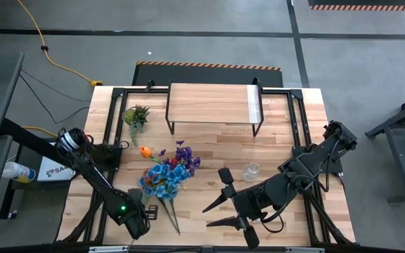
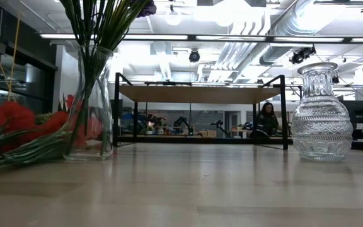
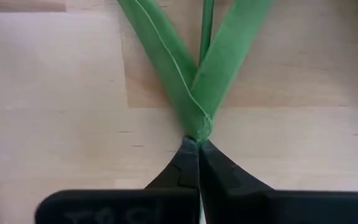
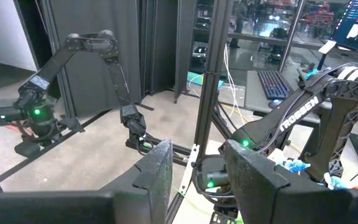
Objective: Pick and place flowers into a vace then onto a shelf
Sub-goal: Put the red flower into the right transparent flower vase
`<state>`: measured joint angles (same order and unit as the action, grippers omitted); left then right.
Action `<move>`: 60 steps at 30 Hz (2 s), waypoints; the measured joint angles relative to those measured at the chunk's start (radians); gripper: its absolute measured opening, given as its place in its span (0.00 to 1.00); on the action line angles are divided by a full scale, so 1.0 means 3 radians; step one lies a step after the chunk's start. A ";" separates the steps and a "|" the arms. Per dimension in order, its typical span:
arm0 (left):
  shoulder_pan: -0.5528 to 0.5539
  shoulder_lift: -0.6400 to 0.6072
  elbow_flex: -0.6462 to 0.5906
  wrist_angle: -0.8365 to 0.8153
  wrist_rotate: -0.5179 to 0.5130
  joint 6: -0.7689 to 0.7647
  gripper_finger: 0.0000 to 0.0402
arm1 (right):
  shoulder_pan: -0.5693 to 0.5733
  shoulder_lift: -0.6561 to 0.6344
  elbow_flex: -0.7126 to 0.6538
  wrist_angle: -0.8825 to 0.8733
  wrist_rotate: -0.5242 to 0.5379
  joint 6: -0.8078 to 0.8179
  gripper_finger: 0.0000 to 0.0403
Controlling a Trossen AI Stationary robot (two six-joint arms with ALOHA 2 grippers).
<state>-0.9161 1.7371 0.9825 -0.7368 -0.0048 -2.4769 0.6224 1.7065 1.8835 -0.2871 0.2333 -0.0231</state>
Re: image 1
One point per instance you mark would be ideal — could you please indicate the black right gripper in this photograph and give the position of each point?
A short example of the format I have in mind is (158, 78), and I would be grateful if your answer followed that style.
(251, 207)

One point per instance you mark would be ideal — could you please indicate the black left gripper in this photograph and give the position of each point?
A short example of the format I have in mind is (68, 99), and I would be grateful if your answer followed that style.
(139, 225)

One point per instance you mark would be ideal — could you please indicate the blue artificial flower bunch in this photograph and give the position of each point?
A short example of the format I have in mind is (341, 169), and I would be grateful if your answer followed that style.
(164, 175)

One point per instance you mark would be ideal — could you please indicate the cut crystal glass vase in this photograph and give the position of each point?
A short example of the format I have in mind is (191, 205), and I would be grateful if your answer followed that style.
(250, 172)

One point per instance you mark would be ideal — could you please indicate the purple artificial flower bunch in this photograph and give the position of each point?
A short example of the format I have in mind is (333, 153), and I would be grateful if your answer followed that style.
(186, 156)

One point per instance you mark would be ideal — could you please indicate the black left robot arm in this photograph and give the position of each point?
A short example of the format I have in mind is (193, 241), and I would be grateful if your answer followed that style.
(97, 179)

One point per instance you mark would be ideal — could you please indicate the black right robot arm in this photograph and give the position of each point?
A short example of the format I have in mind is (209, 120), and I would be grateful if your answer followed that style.
(311, 158)

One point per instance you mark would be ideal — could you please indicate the silver light strip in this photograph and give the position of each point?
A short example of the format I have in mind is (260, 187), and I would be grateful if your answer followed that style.
(109, 249)
(306, 250)

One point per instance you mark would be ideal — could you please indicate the green artificial succulent plant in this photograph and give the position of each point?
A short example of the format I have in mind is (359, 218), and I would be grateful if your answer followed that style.
(135, 116)

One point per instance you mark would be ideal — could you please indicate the white printed box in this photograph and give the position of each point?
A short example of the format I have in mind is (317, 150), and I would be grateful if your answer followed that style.
(51, 170)

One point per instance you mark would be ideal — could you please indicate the white spray bottle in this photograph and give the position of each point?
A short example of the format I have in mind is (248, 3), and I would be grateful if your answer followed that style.
(18, 171)

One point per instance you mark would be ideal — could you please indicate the black hazard-striped floor mat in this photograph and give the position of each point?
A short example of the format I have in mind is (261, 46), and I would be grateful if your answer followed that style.
(206, 75)
(364, 3)

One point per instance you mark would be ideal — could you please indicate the dark metal table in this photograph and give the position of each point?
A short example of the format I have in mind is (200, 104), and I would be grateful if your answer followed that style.
(396, 158)

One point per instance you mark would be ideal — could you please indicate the grey desk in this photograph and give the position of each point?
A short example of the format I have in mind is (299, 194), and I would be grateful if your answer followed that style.
(2, 88)

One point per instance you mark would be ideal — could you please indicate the wooden shelf with black frame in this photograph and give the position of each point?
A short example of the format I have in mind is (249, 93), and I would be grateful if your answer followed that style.
(209, 103)

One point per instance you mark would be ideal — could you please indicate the black aluminium rig frame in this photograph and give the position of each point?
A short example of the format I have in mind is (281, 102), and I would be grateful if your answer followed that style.
(135, 90)

